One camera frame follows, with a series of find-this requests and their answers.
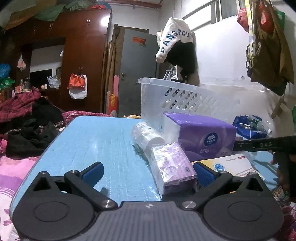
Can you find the white orange medicine box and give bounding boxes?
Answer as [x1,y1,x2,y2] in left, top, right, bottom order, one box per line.
[192,154,265,181]

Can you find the small purple tissue pack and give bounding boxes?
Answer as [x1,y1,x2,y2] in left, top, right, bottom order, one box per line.
[149,143,197,196]

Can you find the large purple tissue pack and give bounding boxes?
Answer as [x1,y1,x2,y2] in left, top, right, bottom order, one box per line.
[161,113,237,162]

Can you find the white plastic laundry basket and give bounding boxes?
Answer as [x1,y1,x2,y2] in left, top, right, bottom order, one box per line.
[137,78,240,131]

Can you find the right hand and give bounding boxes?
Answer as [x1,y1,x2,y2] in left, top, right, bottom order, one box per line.
[270,155,295,192]

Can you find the clear plastic bottle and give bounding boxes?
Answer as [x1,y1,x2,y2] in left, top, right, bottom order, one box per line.
[247,115,272,135]

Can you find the blue plastic bag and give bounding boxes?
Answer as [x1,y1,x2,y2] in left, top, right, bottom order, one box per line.
[233,115,268,140]

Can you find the dark clothes pile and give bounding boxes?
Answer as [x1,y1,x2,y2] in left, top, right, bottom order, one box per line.
[1,87,64,159]

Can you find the wrapped white toilet roll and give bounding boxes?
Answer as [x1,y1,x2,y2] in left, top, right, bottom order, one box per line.
[132,122,165,157]

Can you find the brown hanging tote bag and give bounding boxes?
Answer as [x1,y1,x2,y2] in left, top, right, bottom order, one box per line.
[245,1,295,96]

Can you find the orange white hanging bag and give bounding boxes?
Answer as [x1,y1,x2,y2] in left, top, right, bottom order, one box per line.
[67,73,87,99]

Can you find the red hanging bag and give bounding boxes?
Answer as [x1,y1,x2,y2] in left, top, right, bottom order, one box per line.
[237,8,249,33]

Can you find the grey metal door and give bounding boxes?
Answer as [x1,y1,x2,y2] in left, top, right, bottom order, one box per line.
[118,29,159,117]

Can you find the dark red wooden wardrobe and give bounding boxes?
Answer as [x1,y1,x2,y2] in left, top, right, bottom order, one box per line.
[6,9,112,112]

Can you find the white hoodie blue letters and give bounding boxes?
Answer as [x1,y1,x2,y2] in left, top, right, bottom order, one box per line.
[156,18,193,63]

